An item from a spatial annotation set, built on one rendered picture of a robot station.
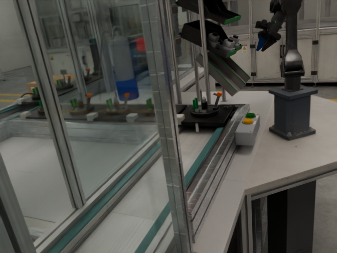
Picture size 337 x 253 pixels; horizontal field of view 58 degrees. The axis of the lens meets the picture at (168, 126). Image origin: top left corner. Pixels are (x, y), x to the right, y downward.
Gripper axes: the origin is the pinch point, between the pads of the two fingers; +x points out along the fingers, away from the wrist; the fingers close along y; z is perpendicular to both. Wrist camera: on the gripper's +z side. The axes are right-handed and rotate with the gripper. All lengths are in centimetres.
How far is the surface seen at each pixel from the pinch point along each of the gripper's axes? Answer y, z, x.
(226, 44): -3.3, 15.4, 8.5
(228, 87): 0.6, 4.1, 26.2
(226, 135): 41, 5, 42
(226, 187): 63, 3, 54
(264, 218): -9, -61, 86
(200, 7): 0.1, 36.2, 0.0
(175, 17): -109, 45, 1
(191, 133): 25, 15, 52
